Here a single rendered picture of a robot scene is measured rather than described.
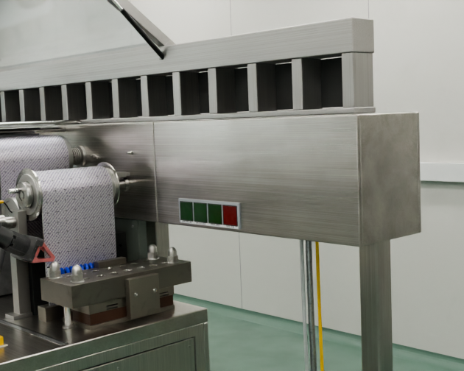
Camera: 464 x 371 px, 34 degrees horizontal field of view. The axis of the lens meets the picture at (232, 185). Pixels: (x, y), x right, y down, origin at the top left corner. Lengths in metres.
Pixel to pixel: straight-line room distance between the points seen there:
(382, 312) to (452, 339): 2.54
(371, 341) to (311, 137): 0.55
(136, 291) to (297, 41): 0.80
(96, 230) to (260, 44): 0.75
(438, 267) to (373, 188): 2.69
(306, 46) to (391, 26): 2.72
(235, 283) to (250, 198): 3.61
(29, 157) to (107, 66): 0.37
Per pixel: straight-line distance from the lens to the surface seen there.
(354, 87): 1.72
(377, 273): 1.91
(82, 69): 2.54
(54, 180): 2.17
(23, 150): 2.39
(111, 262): 2.21
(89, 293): 2.01
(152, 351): 2.10
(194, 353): 2.20
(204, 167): 2.06
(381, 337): 1.96
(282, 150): 1.85
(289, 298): 5.17
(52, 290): 2.07
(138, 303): 2.09
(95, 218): 2.23
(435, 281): 4.44
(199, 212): 2.08
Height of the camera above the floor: 1.44
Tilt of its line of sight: 5 degrees down
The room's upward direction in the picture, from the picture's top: 2 degrees counter-clockwise
